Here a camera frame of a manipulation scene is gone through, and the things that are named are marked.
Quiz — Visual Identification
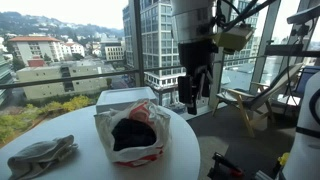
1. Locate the black red floor tool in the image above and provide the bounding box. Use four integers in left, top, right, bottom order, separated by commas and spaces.
207, 152, 245, 180

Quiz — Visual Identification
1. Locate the grey window post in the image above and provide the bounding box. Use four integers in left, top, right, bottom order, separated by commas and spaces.
208, 51, 234, 108
249, 0, 282, 96

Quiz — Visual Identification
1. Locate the dark window handrail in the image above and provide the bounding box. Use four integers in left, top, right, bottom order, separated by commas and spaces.
0, 54, 268, 90

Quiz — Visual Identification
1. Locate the black stand crossbar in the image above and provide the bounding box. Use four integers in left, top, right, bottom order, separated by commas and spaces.
264, 43, 320, 58

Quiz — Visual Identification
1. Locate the small yellow object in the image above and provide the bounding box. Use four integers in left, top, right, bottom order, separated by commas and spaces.
277, 152, 291, 167

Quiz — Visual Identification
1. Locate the wooden lounge chair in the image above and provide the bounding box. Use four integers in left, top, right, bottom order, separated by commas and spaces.
211, 62, 305, 139

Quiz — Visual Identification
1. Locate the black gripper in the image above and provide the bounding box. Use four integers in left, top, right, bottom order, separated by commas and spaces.
177, 39, 219, 116

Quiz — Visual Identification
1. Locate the blue fabric seat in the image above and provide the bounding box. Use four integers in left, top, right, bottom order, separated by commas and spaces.
294, 65, 320, 98

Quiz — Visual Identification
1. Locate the white rectangular box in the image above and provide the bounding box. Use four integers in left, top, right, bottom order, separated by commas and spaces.
95, 86, 158, 114

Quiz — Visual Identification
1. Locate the dark blue cloth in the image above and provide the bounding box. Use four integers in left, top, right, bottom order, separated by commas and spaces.
111, 118, 158, 152

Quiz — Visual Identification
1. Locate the white red plastic bag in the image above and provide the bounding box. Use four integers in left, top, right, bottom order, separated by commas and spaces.
93, 99, 173, 168

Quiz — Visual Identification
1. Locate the beige wrist camera box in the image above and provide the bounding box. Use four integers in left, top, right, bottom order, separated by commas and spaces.
213, 23, 256, 55

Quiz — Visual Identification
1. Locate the dark window mullion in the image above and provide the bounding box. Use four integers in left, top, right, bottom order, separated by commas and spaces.
128, 0, 145, 88

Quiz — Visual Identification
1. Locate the grey window base frame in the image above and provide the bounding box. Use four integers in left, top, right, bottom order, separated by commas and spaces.
181, 103, 218, 121

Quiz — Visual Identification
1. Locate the grey crumpled cloth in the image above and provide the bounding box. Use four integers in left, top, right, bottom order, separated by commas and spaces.
7, 134, 79, 180

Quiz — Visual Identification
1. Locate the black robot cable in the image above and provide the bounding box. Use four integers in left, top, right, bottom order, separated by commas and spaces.
214, 0, 278, 33

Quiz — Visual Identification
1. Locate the grey camera on stand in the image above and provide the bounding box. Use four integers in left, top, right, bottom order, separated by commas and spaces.
286, 3, 320, 26

